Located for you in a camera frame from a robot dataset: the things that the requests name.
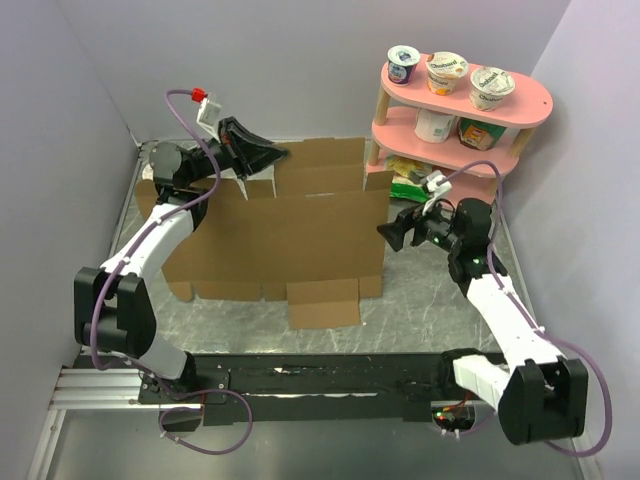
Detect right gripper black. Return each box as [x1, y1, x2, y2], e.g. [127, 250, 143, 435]
[376, 194, 462, 254]

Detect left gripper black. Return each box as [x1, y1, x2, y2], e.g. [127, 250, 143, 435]
[187, 117, 290, 184]

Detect brown cardboard box sheet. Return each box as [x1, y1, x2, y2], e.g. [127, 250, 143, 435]
[162, 137, 392, 329]

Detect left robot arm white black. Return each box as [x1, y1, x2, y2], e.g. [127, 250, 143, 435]
[73, 117, 290, 402]

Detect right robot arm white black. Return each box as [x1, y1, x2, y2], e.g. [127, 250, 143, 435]
[377, 198, 588, 445]

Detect green chips bag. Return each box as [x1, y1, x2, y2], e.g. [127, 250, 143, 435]
[384, 155, 433, 203]

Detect white cup middle shelf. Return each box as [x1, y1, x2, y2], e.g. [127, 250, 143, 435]
[414, 108, 457, 143]

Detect pink three-tier shelf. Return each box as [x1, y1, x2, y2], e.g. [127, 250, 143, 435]
[367, 55, 553, 177]

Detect green orange package middle shelf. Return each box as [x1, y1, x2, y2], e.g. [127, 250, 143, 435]
[457, 117, 506, 151]

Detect orange Chobani yogurt cup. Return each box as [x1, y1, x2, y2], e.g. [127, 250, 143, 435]
[426, 51, 469, 96]

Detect blue white yogurt cup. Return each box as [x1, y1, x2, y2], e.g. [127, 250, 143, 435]
[387, 45, 421, 85]

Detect white Chobani yogurt cup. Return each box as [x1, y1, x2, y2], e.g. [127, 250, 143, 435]
[469, 66, 516, 111]

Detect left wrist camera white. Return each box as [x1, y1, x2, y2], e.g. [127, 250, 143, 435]
[196, 96, 222, 140]

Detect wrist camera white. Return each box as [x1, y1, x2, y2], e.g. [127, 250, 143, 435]
[420, 170, 452, 216]
[196, 96, 222, 140]

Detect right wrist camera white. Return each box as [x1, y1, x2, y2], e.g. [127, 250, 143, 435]
[420, 170, 452, 216]

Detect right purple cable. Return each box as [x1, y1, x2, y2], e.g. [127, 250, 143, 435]
[439, 160, 614, 459]

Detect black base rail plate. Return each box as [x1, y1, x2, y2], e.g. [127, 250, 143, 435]
[138, 352, 477, 426]

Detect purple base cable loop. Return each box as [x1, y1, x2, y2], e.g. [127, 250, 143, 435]
[157, 389, 256, 456]

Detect aluminium frame rail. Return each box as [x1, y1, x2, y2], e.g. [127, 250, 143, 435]
[27, 364, 166, 480]

